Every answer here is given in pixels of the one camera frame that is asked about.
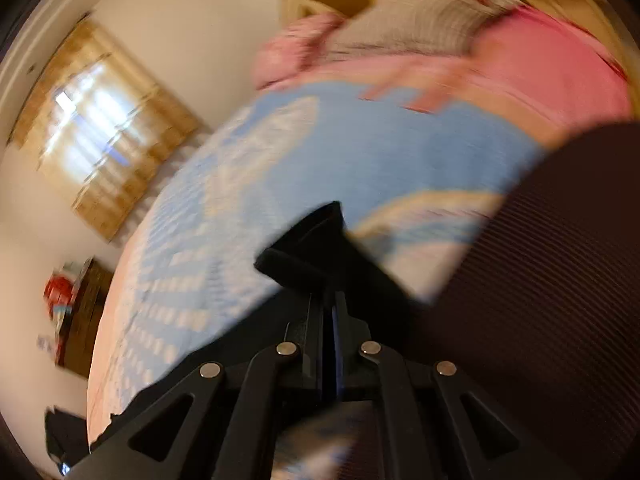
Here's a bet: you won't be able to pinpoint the pink blanket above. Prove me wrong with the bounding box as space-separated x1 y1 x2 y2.
295 6 635 148

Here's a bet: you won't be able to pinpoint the pink pillow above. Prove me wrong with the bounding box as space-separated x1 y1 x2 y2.
251 12 346 92

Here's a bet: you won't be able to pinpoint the black chair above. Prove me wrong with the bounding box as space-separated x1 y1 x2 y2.
44 405 93 476

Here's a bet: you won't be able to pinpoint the pink and blue dotted bedsheet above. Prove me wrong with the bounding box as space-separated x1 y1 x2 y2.
86 82 548 453

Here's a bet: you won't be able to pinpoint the red gift boxes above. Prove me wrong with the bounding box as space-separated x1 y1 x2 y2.
42 272 78 313

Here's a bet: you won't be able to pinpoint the black pants with rhinestones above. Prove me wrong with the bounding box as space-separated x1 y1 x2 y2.
254 121 640 480

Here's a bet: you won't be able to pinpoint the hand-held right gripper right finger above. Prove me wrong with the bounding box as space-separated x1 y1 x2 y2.
330 290 576 480

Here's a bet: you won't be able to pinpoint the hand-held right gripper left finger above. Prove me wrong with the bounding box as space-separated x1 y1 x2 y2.
64 287 329 480

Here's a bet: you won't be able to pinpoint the beige patterned window curtain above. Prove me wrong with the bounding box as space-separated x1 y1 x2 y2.
9 19 207 241

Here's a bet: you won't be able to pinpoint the brown wooden desk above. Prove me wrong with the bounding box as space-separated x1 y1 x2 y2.
54 257 117 378

